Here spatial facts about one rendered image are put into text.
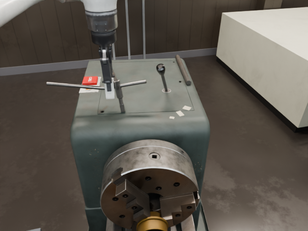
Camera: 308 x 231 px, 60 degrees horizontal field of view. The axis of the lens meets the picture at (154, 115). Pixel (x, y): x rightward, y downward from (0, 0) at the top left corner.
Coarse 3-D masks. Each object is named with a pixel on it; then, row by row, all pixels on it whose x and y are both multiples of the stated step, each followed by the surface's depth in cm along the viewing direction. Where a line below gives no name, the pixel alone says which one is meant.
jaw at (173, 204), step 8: (192, 192) 82; (160, 200) 82; (168, 200) 82; (176, 200) 81; (184, 200) 81; (192, 200) 80; (168, 208) 79; (176, 208) 79; (184, 208) 80; (192, 208) 81; (168, 216) 77; (176, 216) 79; (168, 224) 78
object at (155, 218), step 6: (150, 216) 77; (156, 216) 75; (138, 222) 76; (144, 222) 75; (150, 222) 74; (156, 222) 74; (162, 222) 75; (138, 228) 76; (144, 228) 73; (150, 228) 72; (156, 228) 72; (162, 228) 73
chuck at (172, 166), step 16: (112, 160) 84; (128, 160) 79; (144, 160) 77; (160, 160) 78; (176, 160) 81; (128, 176) 77; (144, 176) 77; (160, 176) 78; (176, 176) 78; (192, 176) 82; (112, 192) 80; (160, 192) 82; (176, 192) 82; (112, 208) 84; (160, 208) 86; (128, 224) 90; (176, 224) 92
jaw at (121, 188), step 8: (112, 176) 80; (120, 176) 77; (120, 184) 77; (128, 184) 76; (120, 192) 74; (128, 192) 75; (136, 192) 77; (144, 192) 81; (128, 200) 76; (136, 200) 75; (144, 200) 78; (128, 208) 75; (136, 208) 76; (144, 208) 76; (136, 216) 75; (144, 216) 75
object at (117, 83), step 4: (116, 80) 90; (116, 84) 90; (116, 88) 90; (120, 88) 91; (116, 92) 91; (120, 92) 91; (120, 96) 92; (120, 100) 92; (120, 104) 93; (124, 108) 94
